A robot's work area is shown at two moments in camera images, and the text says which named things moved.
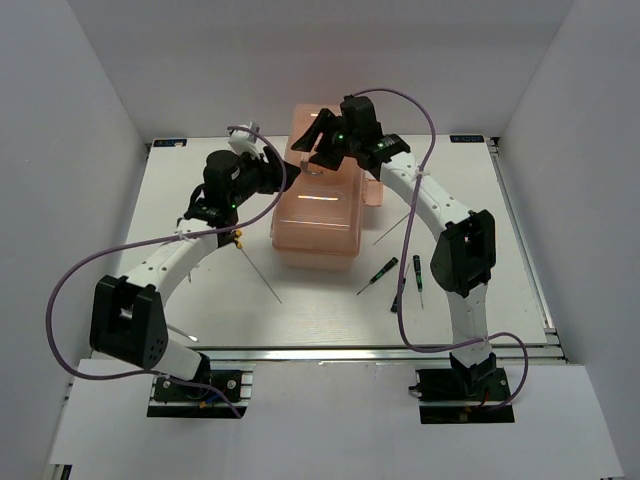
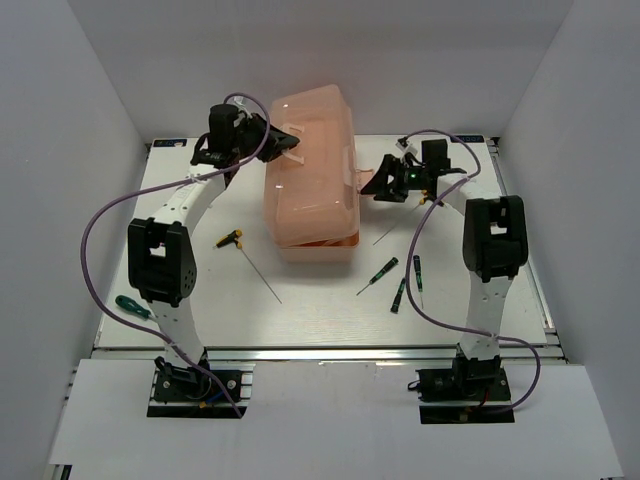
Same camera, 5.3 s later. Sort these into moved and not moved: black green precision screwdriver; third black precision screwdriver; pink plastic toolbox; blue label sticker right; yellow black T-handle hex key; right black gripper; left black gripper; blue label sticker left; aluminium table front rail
Moved: pink plastic toolbox; right black gripper; left black gripper
Not moved: aluminium table front rail; black green precision screwdriver; blue label sticker right; third black precision screwdriver; blue label sticker left; yellow black T-handle hex key
